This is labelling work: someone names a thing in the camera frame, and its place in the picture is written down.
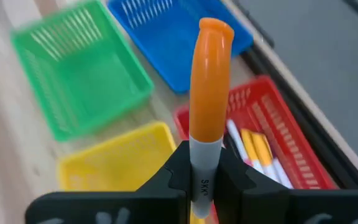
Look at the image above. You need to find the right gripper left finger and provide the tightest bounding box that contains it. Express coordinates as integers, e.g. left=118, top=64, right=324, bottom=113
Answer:
left=136, top=139, right=193, bottom=224

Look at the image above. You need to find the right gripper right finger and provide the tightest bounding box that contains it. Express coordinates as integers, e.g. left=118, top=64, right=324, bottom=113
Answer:
left=214, top=145, right=292, bottom=224

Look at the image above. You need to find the yellow cap white marker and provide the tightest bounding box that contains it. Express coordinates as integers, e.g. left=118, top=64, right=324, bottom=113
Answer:
left=250, top=132, right=294, bottom=190
left=240, top=128, right=281, bottom=184

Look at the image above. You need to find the white barrel marker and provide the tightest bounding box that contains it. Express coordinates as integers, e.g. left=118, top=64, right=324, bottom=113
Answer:
left=227, top=119, right=251, bottom=166

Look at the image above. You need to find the orange cap white marker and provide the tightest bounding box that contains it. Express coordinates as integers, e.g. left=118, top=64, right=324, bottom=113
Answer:
left=188, top=17, right=235, bottom=218

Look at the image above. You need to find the yellow plastic basket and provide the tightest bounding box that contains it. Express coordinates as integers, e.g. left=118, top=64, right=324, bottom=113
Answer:
left=57, top=121, right=178, bottom=192

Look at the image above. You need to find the red plastic basket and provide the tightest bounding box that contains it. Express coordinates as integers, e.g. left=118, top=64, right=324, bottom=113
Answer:
left=173, top=75, right=338, bottom=190

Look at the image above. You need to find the blue plastic basket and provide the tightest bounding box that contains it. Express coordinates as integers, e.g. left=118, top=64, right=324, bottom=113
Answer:
left=106, top=0, right=254, bottom=95

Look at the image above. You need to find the green plastic basket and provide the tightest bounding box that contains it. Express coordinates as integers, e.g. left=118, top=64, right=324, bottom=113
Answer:
left=10, top=0, right=155, bottom=142

